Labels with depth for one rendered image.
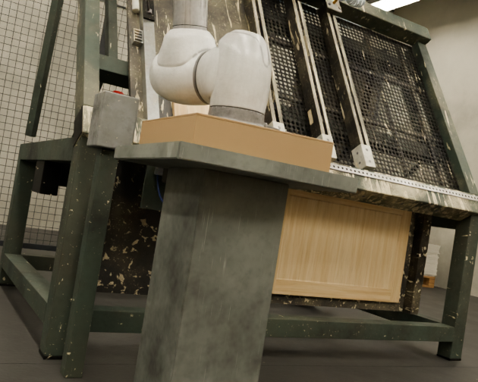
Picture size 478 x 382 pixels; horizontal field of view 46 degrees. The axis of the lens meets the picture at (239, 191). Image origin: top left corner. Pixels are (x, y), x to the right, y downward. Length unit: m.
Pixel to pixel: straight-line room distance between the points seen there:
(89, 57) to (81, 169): 0.45
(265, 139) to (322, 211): 1.52
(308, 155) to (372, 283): 1.77
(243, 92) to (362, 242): 1.69
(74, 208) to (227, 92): 0.81
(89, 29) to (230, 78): 0.97
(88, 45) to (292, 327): 1.45
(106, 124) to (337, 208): 1.43
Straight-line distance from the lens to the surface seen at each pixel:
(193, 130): 1.26
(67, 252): 2.07
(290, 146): 1.38
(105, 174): 1.88
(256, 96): 1.49
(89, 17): 2.39
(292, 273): 2.76
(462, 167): 3.37
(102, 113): 1.85
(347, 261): 2.96
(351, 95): 2.98
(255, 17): 2.87
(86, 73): 2.19
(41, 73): 3.33
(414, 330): 3.06
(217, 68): 1.53
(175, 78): 1.62
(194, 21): 1.66
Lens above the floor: 0.63
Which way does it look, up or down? 2 degrees up
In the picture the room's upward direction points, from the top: 9 degrees clockwise
